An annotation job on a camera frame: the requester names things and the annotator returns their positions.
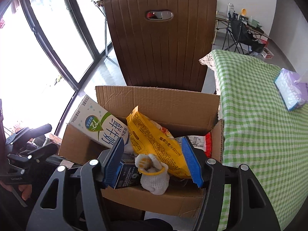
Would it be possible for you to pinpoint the white milk carton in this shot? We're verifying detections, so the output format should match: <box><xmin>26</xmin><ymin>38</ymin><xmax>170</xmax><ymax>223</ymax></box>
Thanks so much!
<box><xmin>69</xmin><ymin>95</ymin><xmax>129</xmax><ymax>148</ymax></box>

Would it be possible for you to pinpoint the yellow snack bag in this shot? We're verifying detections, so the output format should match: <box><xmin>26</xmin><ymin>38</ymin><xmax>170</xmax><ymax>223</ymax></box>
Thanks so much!
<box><xmin>126</xmin><ymin>106</ymin><xmax>191</xmax><ymax>179</ymax></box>

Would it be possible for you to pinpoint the brown wooden chair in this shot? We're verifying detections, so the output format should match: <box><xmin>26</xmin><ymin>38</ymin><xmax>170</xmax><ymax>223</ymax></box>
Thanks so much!
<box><xmin>103</xmin><ymin>0</ymin><xmax>218</xmax><ymax>93</ymax></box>

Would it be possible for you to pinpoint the dark blue box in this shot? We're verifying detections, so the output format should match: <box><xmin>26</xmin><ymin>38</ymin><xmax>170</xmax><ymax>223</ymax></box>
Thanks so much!
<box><xmin>110</xmin><ymin>153</ymin><xmax>141</xmax><ymax>189</ymax></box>

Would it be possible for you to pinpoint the purple tissue box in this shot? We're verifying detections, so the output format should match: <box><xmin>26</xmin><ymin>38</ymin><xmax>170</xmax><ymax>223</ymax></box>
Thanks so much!
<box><xmin>274</xmin><ymin>68</ymin><xmax>307</xmax><ymax>111</ymax></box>

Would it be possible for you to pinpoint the folding side table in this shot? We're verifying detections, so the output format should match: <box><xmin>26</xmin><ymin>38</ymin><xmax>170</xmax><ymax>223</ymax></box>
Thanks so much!
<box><xmin>215</xmin><ymin>3</ymin><xmax>269</xmax><ymax>55</ymax></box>

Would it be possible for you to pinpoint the black folding chair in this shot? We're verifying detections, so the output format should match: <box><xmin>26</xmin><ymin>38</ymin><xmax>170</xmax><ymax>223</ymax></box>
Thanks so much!
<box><xmin>222</xmin><ymin>13</ymin><xmax>266</xmax><ymax>55</ymax></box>

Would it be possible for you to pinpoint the brown cardboard box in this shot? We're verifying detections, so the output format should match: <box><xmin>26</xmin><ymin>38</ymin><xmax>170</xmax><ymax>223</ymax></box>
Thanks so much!
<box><xmin>58</xmin><ymin>85</ymin><xmax>225</xmax><ymax>219</ymax></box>

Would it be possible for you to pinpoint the red white snack bag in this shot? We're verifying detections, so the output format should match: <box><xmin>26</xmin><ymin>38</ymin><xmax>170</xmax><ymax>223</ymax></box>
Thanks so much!
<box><xmin>175</xmin><ymin>133</ymin><xmax>213</xmax><ymax>160</ymax></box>

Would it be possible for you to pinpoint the white work glove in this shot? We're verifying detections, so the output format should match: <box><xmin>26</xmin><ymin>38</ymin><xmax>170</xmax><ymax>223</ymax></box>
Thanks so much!
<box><xmin>135</xmin><ymin>154</ymin><xmax>170</xmax><ymax>196</ymax></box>

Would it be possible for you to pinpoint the green checkered tablecloth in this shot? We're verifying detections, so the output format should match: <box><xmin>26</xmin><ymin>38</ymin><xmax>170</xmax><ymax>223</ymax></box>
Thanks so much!
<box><xmin>200</xmin><ymin>49</ymin><xmax>307</xmax><ymax>230</ymax></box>

